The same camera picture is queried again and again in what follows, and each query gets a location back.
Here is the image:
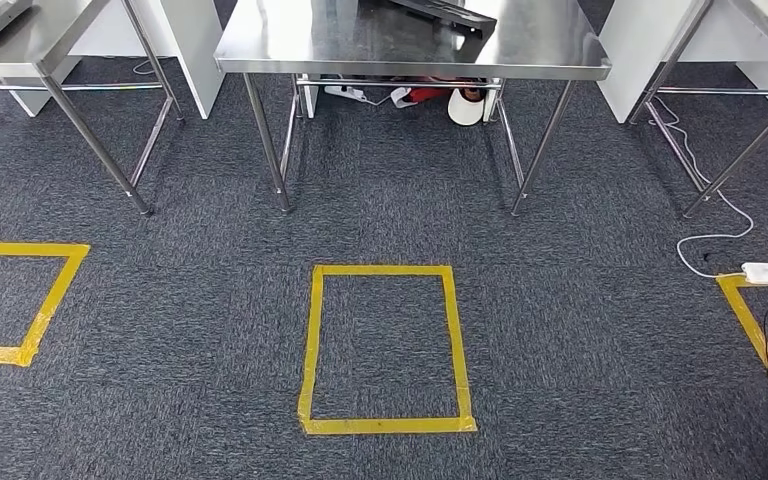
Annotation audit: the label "black plastic panel part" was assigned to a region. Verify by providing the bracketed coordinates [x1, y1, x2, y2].
[387, 0, 499, 33]

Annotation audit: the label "stainless steel workbench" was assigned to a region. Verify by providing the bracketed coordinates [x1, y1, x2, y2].
[213, 0, 613, 217]

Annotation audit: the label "white cabinet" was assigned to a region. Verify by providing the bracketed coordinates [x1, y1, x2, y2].
[597, 0, 768, 125]
[0, 0, 226, 121]

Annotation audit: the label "white tape roll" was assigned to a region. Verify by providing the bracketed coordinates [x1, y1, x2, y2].
[448, 87, 489, 127]

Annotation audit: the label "red item under workbench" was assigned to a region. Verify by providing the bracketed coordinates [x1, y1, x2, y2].
[400, 84, 485, 106]

